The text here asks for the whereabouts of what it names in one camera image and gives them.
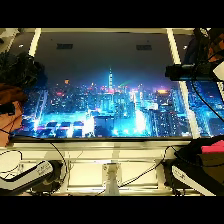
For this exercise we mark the brown garment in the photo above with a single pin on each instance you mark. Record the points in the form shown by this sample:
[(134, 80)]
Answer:
[(10, 93)]

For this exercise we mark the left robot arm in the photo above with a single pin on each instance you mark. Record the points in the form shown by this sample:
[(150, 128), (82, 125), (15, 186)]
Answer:
[(23, 175)]

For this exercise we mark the dark green garment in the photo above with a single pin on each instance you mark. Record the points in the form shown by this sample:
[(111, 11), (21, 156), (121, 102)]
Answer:
[(20, 70)]

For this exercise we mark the silver frame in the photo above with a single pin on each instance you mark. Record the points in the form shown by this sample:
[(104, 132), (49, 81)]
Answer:
[(133, 156)]

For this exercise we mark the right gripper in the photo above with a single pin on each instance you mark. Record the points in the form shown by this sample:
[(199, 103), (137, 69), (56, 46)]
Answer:
[(180, 72)]

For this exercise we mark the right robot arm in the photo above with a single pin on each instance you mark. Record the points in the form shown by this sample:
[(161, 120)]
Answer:
[(187, 177)]

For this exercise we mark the pink garment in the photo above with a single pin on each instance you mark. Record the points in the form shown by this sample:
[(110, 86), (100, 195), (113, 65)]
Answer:
[(214, 147)]

